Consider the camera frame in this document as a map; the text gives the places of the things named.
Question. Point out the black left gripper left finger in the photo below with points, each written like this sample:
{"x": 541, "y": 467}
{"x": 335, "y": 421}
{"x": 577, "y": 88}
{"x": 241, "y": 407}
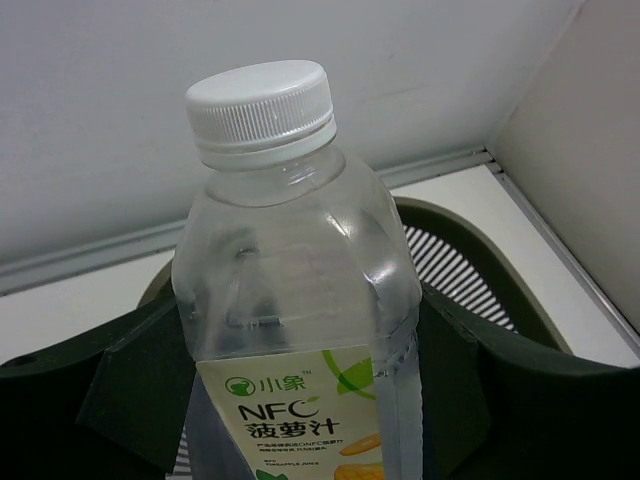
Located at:
{"x": 109, "y": 403}

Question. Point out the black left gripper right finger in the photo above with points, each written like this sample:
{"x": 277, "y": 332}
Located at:
{"x": 497, "y": 405}

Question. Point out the pineapple juice bottle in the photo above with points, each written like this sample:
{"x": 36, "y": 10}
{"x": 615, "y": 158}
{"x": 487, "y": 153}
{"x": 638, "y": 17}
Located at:
{"x": 297, "y": 292}

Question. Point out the grey mesh waste bin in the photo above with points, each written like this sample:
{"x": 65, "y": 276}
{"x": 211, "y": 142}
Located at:
{"x": 452, "y": 259}

